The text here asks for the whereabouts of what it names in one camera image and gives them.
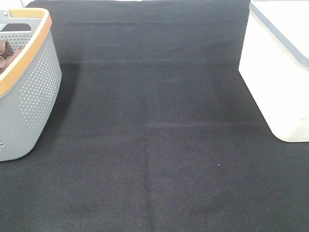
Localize black table cloth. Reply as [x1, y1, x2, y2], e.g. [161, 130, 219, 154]
[0, 0, 309, 232]

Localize grey perforated laundry basket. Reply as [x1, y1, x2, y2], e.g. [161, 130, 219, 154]
[0, 8, 62, 161]

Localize white plastic storage basket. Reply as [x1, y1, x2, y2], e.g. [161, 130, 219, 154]
[239, 0, 309, 142]

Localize brown towels in basket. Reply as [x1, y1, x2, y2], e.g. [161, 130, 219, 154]
[0, 40, 24, 74]

